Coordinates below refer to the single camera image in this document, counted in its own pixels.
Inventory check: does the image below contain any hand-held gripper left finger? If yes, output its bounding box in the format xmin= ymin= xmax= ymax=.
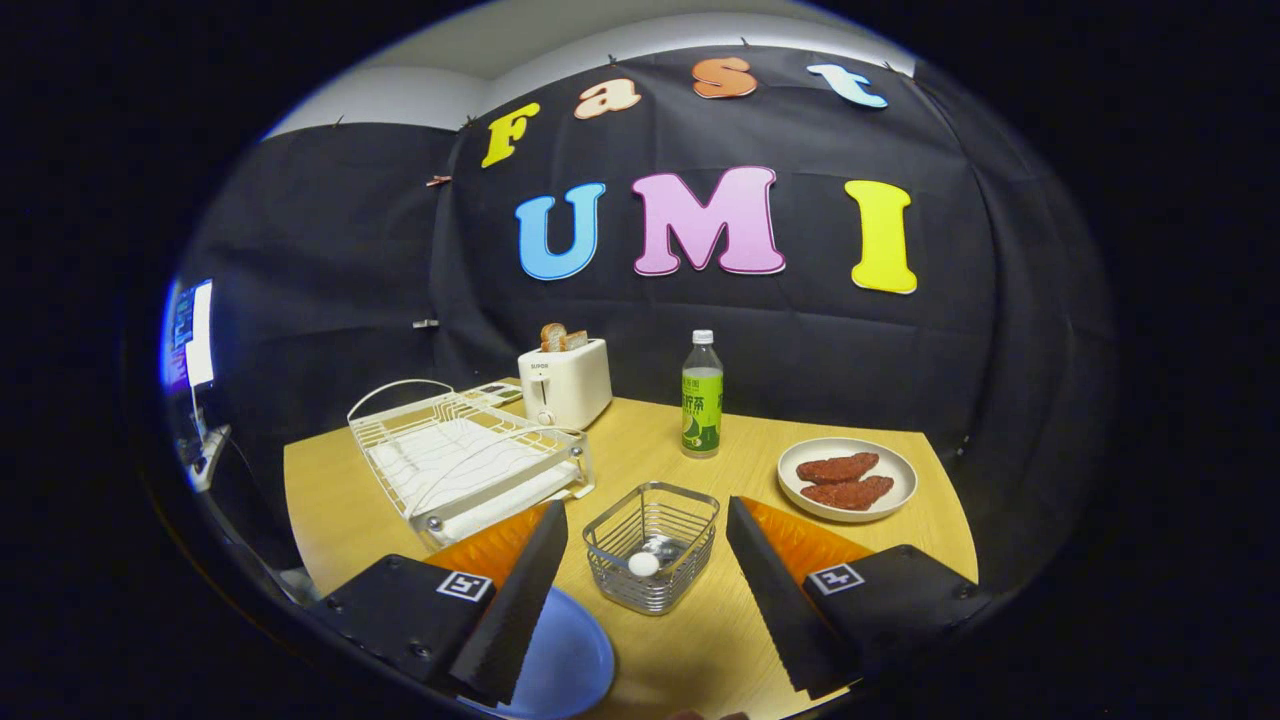
xmin=310 ymin=500 xmax=569 ymax=706

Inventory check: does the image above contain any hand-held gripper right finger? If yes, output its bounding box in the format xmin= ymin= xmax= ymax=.
xmin=726 ymin=495 xmax=991 ymax=701

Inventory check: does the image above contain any blue plate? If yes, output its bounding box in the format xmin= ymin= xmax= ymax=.
xmin=490 ymin=587 xmax=616 ymax=719

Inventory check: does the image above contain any metal wire basket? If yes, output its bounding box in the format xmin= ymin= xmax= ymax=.
xmin=583 ymin=482 xmax=721 ymax=615

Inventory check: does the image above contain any metal spoon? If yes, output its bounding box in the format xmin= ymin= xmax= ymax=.
xmin=627 ymin=540 xmax=681 ymax=578

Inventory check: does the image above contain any white wire dish rack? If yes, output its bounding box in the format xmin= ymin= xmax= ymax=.
xmin=347 ymin=379 xmax=596 ymax=553

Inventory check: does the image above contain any beige plate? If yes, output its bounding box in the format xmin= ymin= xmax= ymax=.
xmin=778 ymin=437 xmax=918 ymax=524

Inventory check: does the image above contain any brown meat piece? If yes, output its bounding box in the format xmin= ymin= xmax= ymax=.
xmin=800 ymin=475 xmax=895 ymax=511
xmin=796 ymin=452 xmax=881 ymax=485

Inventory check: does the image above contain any green label drink bottle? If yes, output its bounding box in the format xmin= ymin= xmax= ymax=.
xmin=681 ymin=330 xmax=724 ymax=459

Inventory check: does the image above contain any white toaster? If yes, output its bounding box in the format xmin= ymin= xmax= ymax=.
xmin=517 ymin=338 xmax=614 ymax=431

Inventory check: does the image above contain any black backdrop cloth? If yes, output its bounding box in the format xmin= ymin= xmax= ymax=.
xmin=175 ymin=45 xmax=1116 ymax=591

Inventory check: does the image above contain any white desk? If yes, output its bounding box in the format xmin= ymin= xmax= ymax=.
xmin=185 ymin=425 xmax=233 ymax=493

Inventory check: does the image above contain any computer monitor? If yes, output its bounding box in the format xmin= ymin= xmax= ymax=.
xmin=162 ymin=280 xmax=216 ymax=393

